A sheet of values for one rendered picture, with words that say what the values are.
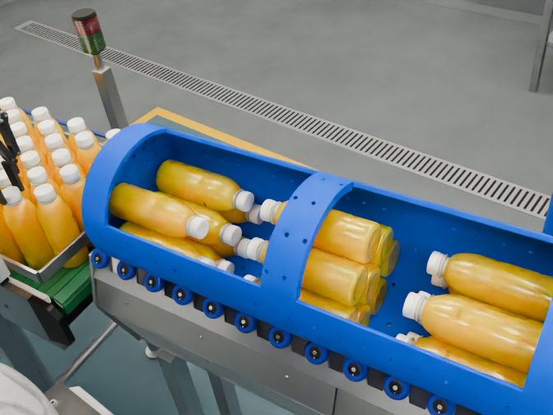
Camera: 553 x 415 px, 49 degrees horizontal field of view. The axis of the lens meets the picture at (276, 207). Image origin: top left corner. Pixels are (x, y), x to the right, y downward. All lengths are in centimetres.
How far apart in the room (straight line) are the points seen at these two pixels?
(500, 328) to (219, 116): 278
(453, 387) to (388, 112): 261
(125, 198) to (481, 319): 67
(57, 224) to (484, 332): 88
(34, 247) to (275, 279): 66
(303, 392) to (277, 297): 27
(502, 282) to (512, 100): 263
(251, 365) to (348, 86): 264
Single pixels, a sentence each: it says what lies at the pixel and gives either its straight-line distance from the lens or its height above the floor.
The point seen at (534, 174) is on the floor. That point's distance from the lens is 307.
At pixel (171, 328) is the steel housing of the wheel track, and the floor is 87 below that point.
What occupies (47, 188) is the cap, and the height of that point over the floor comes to 110.
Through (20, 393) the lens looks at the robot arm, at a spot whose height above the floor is 127.
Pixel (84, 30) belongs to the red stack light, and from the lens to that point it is 169.
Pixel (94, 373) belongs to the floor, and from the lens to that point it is 242.
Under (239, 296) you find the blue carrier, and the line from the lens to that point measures 102.
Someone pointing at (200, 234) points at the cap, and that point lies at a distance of 112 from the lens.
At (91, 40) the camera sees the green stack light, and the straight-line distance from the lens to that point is 170.
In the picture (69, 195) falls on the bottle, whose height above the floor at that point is 106.
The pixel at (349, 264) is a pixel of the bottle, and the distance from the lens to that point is 98.
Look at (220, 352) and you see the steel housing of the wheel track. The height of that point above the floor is 86.
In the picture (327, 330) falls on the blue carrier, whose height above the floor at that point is 110.
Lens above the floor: 186
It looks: 41 degrees down
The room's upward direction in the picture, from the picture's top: 8 degrees counter-clockwise
